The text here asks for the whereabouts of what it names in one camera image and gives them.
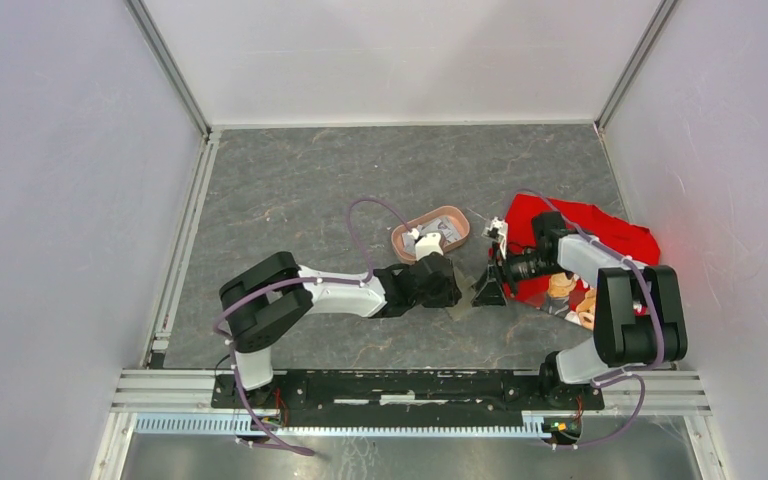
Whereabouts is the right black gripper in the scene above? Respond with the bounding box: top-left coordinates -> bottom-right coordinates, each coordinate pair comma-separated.
470,240 -> 566,307

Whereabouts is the grey credit card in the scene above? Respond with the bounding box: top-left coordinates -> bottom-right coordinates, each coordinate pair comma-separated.
416,216 -> 464,249

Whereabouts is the pink oval tray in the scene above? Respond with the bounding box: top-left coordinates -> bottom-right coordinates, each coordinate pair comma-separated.
390,205 -> 470,263

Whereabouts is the grey card holder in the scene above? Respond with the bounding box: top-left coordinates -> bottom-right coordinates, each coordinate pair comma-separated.
445,268 -> 476,322

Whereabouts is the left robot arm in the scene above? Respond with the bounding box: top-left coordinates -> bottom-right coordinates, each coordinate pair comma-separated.
215,251 -> 462,408

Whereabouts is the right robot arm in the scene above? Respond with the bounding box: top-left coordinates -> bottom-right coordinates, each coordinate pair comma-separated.
472,211 -> 689,408

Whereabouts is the red printed t-shirt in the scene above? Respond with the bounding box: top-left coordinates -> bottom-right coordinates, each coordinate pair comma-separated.
504,193 -> 661,330

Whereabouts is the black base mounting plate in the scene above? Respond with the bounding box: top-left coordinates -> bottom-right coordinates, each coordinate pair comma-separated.
211,369 -> 605,428

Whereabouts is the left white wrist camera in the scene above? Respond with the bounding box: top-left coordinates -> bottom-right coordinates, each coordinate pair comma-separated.
401,228 -> 445,263

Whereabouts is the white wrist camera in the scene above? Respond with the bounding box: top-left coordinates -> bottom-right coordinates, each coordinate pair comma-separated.
481,217 -> 509,261
401,228 -> 445,263

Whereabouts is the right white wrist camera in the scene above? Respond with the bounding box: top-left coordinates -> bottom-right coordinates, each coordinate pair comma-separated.
481,217 -> 509,261

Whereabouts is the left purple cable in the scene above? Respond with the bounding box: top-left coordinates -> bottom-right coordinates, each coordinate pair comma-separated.
213,197 -> 415,458

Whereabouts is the aluminium frame rail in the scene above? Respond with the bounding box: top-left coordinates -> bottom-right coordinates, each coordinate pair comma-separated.
112,369 -> 711,438

